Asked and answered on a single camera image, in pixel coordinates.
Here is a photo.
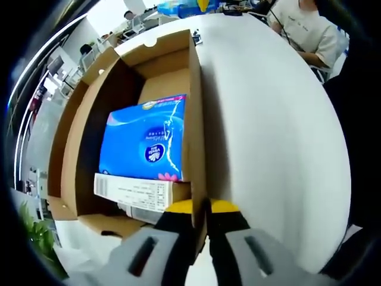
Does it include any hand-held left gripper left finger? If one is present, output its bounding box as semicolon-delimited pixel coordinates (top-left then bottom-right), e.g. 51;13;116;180
108;200;196;286

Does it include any blue soft item packet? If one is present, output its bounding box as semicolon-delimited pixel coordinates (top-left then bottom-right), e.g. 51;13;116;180
196;0;223;13

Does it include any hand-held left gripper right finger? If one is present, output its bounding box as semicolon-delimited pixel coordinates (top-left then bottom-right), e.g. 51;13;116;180
205;200;316;286

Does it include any brown cardboard shoe box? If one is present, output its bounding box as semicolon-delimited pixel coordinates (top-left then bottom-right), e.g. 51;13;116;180
46;29;210;260

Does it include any blue tissue pack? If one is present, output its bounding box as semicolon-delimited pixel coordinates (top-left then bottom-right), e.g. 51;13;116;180
98;94;188;182

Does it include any long white carton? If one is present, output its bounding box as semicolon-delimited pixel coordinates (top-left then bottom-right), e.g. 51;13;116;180
93;173;192;215

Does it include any green potted plant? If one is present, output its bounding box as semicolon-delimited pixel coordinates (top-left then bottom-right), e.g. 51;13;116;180
16;202;62;272

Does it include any light blue wet wipes pack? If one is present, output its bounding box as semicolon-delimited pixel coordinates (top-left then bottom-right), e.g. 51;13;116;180
157;1;199;16

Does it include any black cable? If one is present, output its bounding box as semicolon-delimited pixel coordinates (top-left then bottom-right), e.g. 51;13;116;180
267;5;303;53

